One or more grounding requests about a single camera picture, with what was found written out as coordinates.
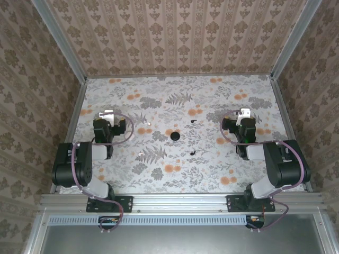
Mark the grey metal sheet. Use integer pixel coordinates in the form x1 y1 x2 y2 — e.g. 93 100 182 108
39 224 326 254

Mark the aluminium frame post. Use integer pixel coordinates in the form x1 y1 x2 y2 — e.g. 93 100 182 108
270 0 323 80
31 0 88 81

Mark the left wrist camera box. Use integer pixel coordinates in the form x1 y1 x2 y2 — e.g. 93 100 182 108
99 110 115 125

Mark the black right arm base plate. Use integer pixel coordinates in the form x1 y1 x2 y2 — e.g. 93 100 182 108
226 195 276 213

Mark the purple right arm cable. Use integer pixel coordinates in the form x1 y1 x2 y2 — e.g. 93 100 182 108
220 110 305 233

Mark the grey slotted cable duct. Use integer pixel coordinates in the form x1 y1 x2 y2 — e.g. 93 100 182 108
49 214 246 226

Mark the thin aluminium table rail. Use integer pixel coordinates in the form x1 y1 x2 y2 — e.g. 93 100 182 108
86 73 273 79

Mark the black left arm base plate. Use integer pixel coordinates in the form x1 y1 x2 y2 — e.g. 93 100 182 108
86 195 133 213

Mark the aluminium lower frame rail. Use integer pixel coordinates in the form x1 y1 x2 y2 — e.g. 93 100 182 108
312 211 339 254
25 208 51 254

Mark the black cable junction box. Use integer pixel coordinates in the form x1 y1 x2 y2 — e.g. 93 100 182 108
98 215 120 230
245 214 266 230

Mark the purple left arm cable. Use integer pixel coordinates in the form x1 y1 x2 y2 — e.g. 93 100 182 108
70 112 135 233

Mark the aluminium table side rail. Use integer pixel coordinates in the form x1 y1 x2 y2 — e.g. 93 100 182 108
50 79 88 194
270 78 315 193

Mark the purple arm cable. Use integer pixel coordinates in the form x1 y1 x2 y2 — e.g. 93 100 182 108
70 112 135 233
220 110 305 233

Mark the aluminium mounting rail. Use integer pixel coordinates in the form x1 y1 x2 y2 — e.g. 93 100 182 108
39 193 325 212

